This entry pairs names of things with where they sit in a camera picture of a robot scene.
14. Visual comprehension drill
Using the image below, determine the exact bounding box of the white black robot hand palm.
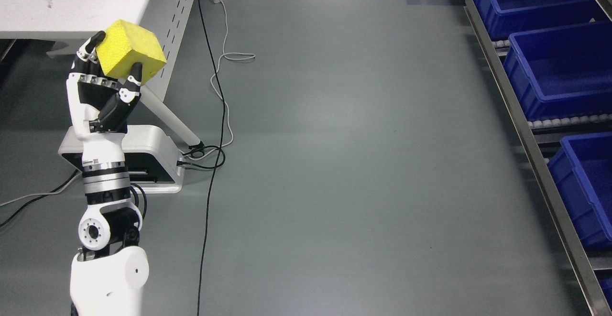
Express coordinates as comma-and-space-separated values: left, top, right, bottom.
67, 73, 128, 163

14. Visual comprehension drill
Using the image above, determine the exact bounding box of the white floor cable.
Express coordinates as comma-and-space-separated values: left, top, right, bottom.
210, 0, 256, 148

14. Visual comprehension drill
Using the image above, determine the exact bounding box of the black robot fingers group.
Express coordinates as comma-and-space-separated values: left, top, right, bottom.
71, 31, 118, 89

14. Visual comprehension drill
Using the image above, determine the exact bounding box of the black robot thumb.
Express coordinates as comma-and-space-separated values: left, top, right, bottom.
89, 63, 143, 133

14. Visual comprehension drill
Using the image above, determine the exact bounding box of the blue bin upper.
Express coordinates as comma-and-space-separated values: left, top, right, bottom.
473, 0, 607, 40

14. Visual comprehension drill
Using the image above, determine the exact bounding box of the metal shelf rack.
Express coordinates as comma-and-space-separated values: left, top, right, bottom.
465, 0, 611, 316

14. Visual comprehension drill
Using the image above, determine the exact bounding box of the blue bin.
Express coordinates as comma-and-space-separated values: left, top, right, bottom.
548, 131, 612, 250
503, 21, 612, 121
473, 0, 607, 40

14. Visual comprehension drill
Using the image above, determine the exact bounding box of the blue bin middle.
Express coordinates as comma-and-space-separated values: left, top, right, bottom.
503, 21, 612, 121

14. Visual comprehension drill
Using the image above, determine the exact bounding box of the black floor cable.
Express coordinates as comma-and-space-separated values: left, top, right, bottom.
0, 0, 228, 316

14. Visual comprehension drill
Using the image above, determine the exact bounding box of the white floor device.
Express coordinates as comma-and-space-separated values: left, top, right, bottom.
58, 125, 185, 196

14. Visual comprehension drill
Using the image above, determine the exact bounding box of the blue bin lower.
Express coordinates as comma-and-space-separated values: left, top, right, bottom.
548, 131, 612, 250

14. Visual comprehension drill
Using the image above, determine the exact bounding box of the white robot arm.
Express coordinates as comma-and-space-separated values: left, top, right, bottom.
66, 31, 149, 316

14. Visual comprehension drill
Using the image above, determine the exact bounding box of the white desk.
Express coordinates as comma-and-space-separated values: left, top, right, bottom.
0, 0, 200, 146

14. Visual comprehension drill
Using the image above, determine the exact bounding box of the yellow foam block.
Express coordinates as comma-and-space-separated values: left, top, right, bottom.
96, 19, 167, 84

